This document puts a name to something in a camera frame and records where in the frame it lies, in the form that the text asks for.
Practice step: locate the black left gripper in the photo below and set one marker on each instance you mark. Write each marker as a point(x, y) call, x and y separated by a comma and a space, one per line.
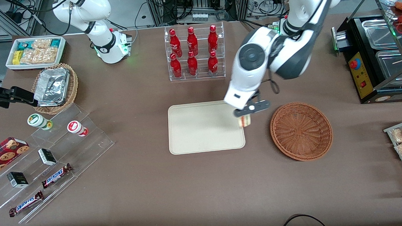
point(238, 113)

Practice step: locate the white rectangular snack bin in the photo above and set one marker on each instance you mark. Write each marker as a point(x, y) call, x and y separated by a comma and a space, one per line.
point(62, 47)

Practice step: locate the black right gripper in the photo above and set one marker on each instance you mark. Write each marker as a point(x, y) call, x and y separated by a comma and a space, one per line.
point(15, 93)

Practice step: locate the yellow snack packet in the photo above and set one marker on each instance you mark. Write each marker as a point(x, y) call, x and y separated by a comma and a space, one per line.
point(16, 57)

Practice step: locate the large brown wicker basket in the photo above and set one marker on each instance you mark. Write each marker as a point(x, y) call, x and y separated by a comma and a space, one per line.
point(300, 131)

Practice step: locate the red lid white cup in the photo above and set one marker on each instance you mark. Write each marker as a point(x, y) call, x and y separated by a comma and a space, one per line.
point(76, 127)

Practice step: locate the red cola bottle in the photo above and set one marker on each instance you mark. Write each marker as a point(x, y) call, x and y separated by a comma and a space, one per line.
point(176, 67)
point(213, 65)
point(212, 39)
point(174, 42)
point(192, 41)
point(192, 65)

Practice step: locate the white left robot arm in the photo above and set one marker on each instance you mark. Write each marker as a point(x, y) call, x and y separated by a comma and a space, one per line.
point(285, 46)

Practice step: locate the triangle sandwich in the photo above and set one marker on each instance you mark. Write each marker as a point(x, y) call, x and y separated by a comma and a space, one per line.
point(245, 122)

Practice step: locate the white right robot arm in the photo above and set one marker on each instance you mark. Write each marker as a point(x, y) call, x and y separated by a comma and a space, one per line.
point(94, 16)

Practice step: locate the red cookie box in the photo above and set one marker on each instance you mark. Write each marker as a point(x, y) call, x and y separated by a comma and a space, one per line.
point(5, 153)

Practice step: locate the aluminium equipment frame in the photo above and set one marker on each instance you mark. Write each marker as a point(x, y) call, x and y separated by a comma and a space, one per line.
point(200, 2)

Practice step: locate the teal snack packet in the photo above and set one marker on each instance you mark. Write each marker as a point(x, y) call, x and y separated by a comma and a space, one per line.
point(24, 45)

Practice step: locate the green lid white cup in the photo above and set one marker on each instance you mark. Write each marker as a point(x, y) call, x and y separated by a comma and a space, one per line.
point(37, 120)

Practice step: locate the clear acrylic stepped shelf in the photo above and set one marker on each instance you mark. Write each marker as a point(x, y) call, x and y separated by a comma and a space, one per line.
point(88, 147)

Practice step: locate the steel food pan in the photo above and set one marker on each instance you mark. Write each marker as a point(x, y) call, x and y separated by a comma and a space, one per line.
point(378, 33)
point(393, 66)

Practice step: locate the clear acrylic bottle rack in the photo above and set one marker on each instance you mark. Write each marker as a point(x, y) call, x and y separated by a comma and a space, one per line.
point(199, 78)

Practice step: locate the black hot food case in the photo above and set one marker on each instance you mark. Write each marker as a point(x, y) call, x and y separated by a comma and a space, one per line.
point(367, 87)

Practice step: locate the brown Snickers bar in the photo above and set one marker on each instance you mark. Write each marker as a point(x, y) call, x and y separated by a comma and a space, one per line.
point(25, 203)
point(56, 175)

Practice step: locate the beige plastic tray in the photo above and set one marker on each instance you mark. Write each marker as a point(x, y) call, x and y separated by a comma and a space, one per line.
point(201, 129)

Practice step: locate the small light wicker basket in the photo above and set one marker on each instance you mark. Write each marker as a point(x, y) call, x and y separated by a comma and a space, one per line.
point(73, 87)

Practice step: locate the white terminal block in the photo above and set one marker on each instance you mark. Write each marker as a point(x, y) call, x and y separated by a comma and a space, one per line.
point(200, 17)

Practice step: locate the stacked aluminium foil trays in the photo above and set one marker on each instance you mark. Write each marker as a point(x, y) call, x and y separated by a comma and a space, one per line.
point(52, 86)

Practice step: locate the small dark green box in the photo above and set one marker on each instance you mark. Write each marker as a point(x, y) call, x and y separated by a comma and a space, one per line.
point(17, 179)
point(47, 157)

